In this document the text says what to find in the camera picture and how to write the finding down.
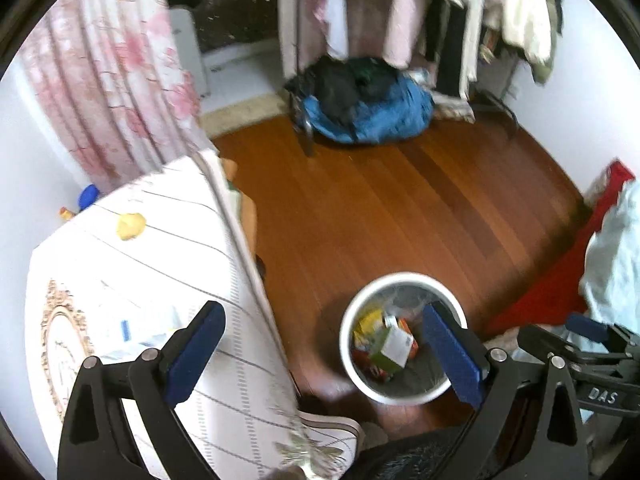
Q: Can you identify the hanging clothes rack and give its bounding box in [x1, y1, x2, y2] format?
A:
[276, 0, 566, 124]

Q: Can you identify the light blue bedding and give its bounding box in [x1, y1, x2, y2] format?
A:
[579, 180, 640, 334]

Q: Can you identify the gold ornate oval mirror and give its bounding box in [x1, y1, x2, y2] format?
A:
[40, 280, 94, 422]

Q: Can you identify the white round trash bin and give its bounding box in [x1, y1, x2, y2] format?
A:
[338, 272, 468, 406]

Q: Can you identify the white cabinet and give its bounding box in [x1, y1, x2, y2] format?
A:
[169, 8, 209, 98]

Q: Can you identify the yellow orange bottle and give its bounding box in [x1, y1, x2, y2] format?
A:
[58, 207, 75, 221]

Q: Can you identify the pink floral curtain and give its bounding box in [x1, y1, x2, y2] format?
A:
[20, 0, 210, 194]

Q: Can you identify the yellow paper packet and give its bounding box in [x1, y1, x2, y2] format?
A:
[352, 308, 385, 352]

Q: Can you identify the blue and black clothes pile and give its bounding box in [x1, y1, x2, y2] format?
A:
[284, 55, 435, 145]

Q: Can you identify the red blanket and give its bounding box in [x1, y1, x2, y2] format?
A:
[483, 160, 634, 337]

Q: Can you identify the blue bottle cap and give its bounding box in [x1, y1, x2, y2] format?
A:
[77, 184, 101, 211]

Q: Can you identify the yellow lemon peel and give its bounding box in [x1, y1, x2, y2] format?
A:
[117, 214, 146, 240]

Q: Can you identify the green white carton box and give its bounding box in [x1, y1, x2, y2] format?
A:
[369, 325, 416, 375]

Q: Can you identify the white checked tablecloth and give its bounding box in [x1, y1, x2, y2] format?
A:
[25, 150, 362, 479]

